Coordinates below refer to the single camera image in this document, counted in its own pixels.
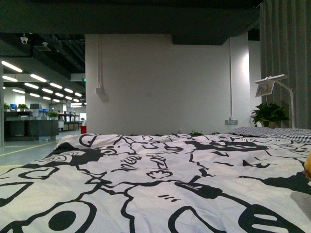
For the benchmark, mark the yellow dinosaur plush toy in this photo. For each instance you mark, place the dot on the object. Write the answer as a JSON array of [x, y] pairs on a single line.
[[307, 167]]

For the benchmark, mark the red bin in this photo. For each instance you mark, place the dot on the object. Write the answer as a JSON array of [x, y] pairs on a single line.
[[83, 129]]

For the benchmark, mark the black and white patterned duvet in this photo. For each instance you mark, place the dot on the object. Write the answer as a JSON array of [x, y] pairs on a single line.
[[160, 184]]

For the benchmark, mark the small picture card on lamp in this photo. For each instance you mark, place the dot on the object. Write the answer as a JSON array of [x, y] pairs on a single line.
[[264, 88]]

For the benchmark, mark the green potted plant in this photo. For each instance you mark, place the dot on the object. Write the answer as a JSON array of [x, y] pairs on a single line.
[[269, 115]]

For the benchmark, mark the white desk lamp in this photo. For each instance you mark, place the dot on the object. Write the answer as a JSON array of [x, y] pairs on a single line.
[[289, 98]]

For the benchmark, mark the dark office counter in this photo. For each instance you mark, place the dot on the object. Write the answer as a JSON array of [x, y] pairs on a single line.
[[30, 130]]

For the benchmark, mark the checkered grey pillow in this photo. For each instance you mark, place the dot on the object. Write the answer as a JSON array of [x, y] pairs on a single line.
[[297, 135]]

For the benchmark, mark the grey curtain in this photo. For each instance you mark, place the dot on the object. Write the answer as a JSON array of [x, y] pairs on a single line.
[[285, 48]]

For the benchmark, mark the grey wall outlet strip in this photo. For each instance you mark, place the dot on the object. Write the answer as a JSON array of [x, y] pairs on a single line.
[[231, 122]]

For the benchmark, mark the white ceiling security camera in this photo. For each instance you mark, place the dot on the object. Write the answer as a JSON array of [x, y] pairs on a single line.
[[24, 40]]

